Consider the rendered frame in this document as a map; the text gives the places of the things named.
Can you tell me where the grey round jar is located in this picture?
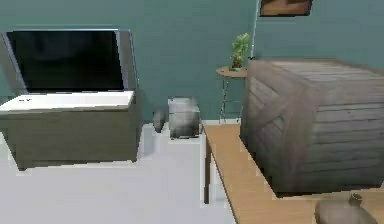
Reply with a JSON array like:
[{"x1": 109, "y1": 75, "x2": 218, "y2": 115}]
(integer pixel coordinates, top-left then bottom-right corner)
[{"x1": 314, "y1": 192, "x2": 380, "y2": 224}]

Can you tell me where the round wooden side table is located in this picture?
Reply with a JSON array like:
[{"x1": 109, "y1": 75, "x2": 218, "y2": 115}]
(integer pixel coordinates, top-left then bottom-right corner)
[{"x1": 215, "y1": 65, "x2": 249, "y2": 125}]

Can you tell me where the green house plant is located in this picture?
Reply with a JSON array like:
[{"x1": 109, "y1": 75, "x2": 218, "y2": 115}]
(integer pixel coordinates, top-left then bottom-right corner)
[{"x1": 230, "y1": 32, "x2": 251, "y2": 72}]

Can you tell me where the light wooden table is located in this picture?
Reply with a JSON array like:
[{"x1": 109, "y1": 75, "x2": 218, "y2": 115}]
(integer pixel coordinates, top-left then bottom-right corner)
[{"x1": 202, "y1": 123, "x2": 384, "y2": 224}]

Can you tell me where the grey television stand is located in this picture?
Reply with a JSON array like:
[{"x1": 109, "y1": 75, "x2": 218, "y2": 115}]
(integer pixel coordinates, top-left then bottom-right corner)
[{"x1": 0, "y1": 89, "x2": 142, "y2": 171}]

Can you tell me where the grey wooden crate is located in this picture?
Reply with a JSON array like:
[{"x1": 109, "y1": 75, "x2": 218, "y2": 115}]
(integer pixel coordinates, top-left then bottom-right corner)
[{"x1": 239, "y1": 58, "x2": 384, "y2": 195}]

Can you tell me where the black television set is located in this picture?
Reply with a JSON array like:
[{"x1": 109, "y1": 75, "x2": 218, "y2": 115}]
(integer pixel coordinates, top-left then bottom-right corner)
[{"x1": 1, "y1": 29, "x2": 139, "y2": 95}]

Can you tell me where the framed brown wall picture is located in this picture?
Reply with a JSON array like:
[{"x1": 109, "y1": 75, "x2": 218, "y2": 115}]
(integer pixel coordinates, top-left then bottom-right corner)
[{"x1": 259, "y1": 0, "x2": 314, "y2": 18}]

